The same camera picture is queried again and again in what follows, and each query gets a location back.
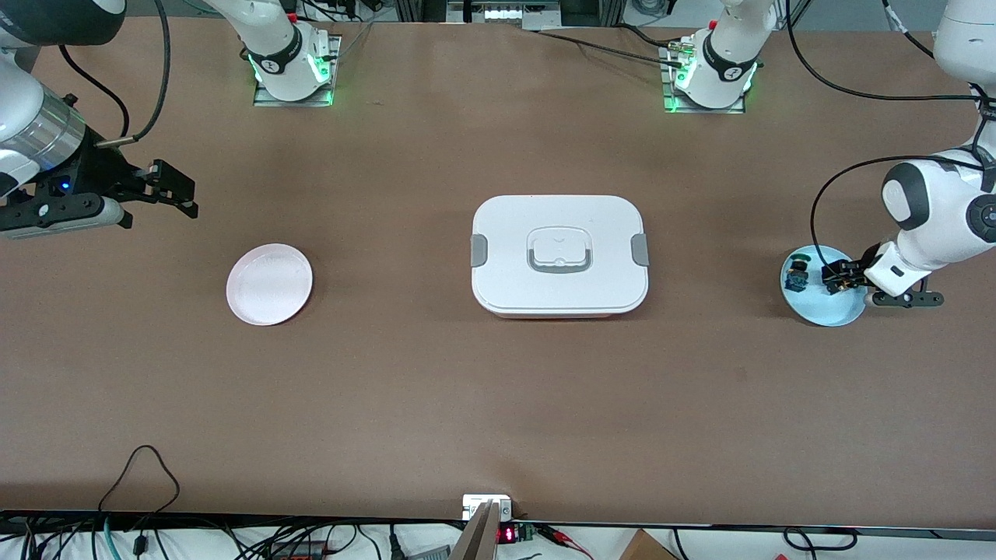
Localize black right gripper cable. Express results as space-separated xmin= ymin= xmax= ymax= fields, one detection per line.
xmin=58 ymin=45 xmax=131 ymax=138

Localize white lunch box grey latches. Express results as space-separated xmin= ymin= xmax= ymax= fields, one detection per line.
xmin=470 ymin=194 xmax=650 ymax=320

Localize thin grey cable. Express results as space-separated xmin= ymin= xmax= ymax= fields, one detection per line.
xmin=331 ymin=22 xmax=376 ymax=63

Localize pink round plate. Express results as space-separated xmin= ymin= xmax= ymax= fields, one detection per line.
xmin=226 ymin=243 xmax=314 ymax=326

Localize short black base cable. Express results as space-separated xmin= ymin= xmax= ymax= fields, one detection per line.
xmin=619 ymin=23 xmax=682 ymax=49

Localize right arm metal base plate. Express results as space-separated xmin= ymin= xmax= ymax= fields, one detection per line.
xmin=252 ymin=35 xmax=342 ymax=107

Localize light blue round plate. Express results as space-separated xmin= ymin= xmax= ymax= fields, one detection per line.
xmin=780 ymin=245 xmax=868 ymax=327

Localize thin black looped cable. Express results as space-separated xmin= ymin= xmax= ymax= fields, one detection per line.
xmin=97 ymin=445 xmax=181 ymax=514

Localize red wire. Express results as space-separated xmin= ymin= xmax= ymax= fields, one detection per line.
xmin=541 ymin=525 xmax=594 ymax=559

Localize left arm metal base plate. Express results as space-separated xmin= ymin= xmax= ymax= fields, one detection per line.
xmin=661 ymin=43 xmax=748 ymax=115

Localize silver camera mount bracket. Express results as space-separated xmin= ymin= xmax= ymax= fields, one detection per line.
xmin=451 ymin=494 xmax=514 ymax=560

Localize black coiled floor cable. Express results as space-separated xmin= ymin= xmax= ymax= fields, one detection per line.
xmin=782 ymin=527 xmax=858 ymax=553

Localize aluminium rack frame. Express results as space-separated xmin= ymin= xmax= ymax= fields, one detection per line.
xmin=395 ymin=0 xmax=627 ymax=32

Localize brown cardboard piece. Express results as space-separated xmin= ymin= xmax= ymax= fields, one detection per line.
xmin=619 ymin=529 xmax=678 ymax=560

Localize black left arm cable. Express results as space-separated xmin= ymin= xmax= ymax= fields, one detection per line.
xmin=784 ymin=0 xmax=996 ymax=273

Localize white rack device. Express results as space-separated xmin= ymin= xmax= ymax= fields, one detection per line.
xmin=447 ymin=0 xmax=563 ymax=28

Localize black table edge rail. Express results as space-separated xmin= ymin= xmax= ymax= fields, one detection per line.
xmin=0 ymin=509 xmax=996 ymax=539

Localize black cable with metal plug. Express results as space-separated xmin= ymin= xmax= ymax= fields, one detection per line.
xmin=97 ymin=0 xmax=172 ymax=149

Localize long black base cable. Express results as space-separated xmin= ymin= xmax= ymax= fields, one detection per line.
xmin=525 ymin=30 xmax=686 ymax=67

